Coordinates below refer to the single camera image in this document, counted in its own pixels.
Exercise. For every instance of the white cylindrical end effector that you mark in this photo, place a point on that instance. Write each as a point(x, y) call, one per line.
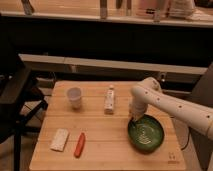
point(136, 113)

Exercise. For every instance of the green ceramic bowl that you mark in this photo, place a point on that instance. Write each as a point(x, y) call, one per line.
point(146, 134)

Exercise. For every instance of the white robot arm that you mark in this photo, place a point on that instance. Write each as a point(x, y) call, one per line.
point(149, 92)

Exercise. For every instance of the white tube with cap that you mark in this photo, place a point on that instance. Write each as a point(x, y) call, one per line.
point(109, 100)

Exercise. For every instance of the orange carrot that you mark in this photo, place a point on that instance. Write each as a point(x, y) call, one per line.
point(80, 145)

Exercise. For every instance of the white plastic cup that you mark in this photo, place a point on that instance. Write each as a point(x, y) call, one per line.
point(74, 95)

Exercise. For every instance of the white sponge block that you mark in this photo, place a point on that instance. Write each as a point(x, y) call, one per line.
point(59, 140)

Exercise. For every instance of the black chair frame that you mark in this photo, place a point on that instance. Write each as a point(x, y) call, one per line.
point(20, 98)

